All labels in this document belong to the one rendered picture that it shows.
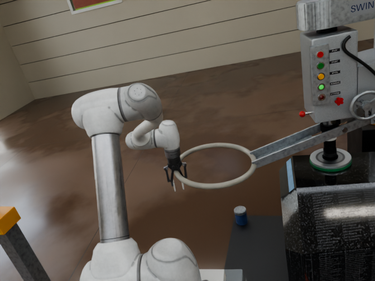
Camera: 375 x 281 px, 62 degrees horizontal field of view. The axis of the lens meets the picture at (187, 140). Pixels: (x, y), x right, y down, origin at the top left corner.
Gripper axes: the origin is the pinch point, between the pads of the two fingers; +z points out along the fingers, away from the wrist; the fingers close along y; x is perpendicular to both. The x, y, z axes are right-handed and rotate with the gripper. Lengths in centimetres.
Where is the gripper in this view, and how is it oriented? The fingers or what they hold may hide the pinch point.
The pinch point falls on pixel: (178, 184)
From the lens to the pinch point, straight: 188.0
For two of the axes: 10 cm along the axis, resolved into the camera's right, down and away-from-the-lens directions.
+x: -1.9, -4.3, 8.9
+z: 1.3, 8.8, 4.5
